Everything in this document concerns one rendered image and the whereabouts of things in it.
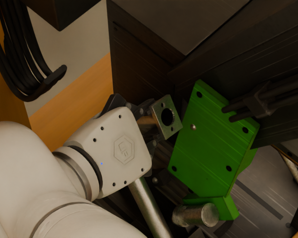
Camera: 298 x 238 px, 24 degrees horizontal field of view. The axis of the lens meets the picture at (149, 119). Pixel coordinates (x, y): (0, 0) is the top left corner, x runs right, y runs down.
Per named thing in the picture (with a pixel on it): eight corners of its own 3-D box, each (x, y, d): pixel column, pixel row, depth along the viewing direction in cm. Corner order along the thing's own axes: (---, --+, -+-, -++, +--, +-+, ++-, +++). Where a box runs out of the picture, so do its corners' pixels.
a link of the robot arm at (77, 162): (97, 215, 88) (112, 202, 90) (69, 154, 85) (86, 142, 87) (58, 212, 94) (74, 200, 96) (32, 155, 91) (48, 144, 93)
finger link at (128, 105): (136, 124, 97) (166, 104, 101) (127, 104, 96) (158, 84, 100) (121, 125, 99) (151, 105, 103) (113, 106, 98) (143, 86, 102)
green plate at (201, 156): (248, 187, 116) (288, 102, 100) (218, 213, 111) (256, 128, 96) (197, 145, 120) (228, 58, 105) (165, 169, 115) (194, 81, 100)
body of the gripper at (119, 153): (107, 209, 89) (161, 167, 96) (76, 140, 87) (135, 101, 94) (73, 207, 95) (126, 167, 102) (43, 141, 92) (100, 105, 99)
